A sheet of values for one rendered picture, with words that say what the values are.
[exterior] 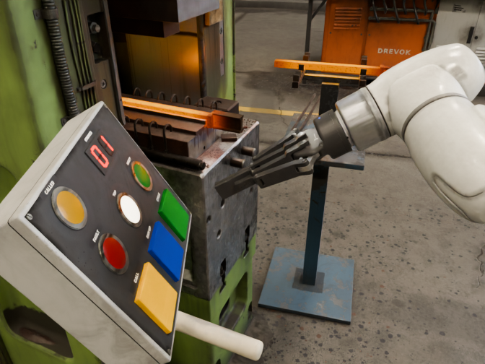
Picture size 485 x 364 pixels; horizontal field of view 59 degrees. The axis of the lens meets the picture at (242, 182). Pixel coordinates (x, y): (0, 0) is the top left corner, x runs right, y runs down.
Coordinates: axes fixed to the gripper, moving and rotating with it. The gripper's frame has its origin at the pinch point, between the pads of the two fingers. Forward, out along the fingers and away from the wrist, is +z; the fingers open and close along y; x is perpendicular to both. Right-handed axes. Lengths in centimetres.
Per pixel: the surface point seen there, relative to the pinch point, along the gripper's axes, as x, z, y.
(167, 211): 2.4, 12.5, -2.3
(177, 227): -1.1, 12.5, -3.1
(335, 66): -21, -28, 82
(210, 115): -1.7, 8.9, 44.2
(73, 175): 19.7, 13.3, -14.6
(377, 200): -136, -21, 153
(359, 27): -103, -78, 366
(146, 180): 8.5, 12.9, -0.3
